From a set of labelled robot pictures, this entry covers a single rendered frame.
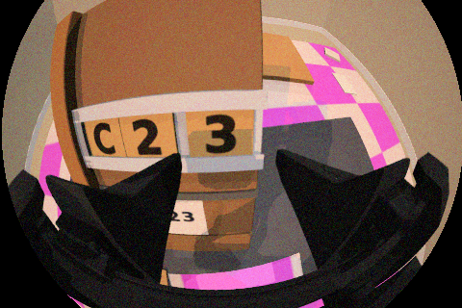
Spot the cream paper label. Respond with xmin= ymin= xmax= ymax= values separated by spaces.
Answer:
xmin=169 ymin=200 xmax=209 ymax=235

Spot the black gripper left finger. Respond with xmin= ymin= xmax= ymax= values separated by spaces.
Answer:
xmin=45 ymin=153 xmax=182 ymax=284

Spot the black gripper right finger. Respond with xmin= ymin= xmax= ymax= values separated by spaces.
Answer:
xmin=276 ymin=149 xmax=411 ymax=270

